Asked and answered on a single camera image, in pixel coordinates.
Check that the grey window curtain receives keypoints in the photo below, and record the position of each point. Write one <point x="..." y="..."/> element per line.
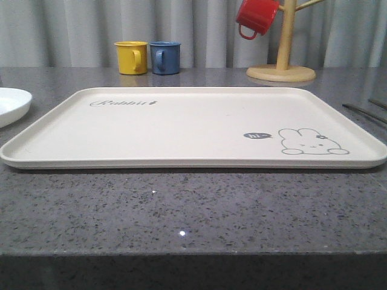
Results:
<point x="83" y="33"/>

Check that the yellow mug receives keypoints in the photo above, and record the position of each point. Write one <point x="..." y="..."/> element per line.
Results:
<point x="132" y="57"/>

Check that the blue mug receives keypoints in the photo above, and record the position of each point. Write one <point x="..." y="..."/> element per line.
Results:
<point x="165" y="57"/>

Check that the red mug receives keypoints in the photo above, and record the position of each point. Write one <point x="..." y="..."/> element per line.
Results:
<point x="257" y="15"/>

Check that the cream rabbit serving tray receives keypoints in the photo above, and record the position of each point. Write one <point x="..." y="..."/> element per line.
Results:
<point x="193" y="127"/>

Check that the white round plate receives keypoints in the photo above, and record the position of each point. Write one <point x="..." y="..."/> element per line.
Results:
<point x="15" y="103"/>

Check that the wooden mug tree stand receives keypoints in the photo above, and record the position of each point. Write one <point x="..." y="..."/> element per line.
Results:
<point x="282" y="71"/>

